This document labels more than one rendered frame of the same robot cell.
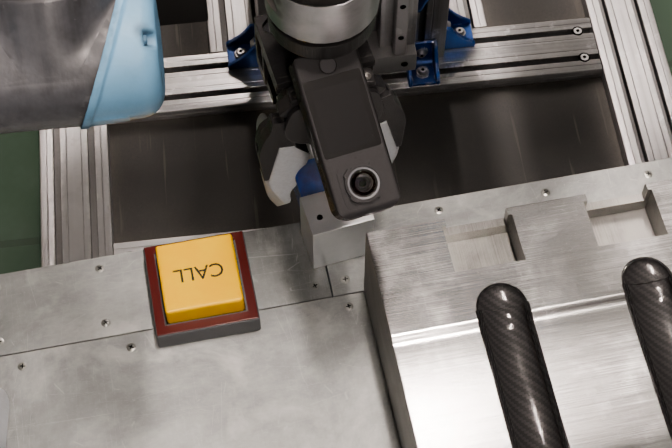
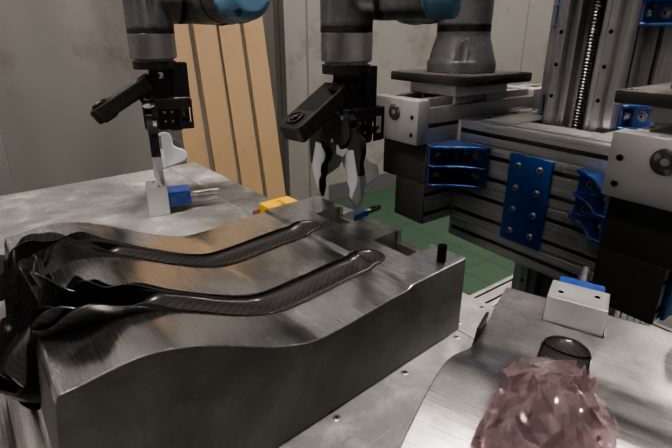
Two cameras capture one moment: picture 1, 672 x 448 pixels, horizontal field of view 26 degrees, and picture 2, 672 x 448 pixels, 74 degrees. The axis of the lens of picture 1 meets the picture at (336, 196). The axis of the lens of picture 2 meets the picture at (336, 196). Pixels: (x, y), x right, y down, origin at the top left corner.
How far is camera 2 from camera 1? 95 cm
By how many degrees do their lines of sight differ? 59
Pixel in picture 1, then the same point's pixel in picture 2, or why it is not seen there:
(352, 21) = (333, 48)
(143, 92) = not seen: outside the picture
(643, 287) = (363, 260)
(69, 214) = not seen: hidden behind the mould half
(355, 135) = (312, 106)
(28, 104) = not seen: outside the picture
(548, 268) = (342, 231)
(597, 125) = not seen: outside the picture
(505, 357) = (280, 238)
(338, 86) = (326, 92)
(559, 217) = (377, 227)
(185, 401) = not seen: hidden behind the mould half
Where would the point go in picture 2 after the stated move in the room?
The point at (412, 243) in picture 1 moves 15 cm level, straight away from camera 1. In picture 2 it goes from (321, 203) to (413, 190)
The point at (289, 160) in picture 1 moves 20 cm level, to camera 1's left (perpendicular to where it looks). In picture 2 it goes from (318, 153) to (273, 131)
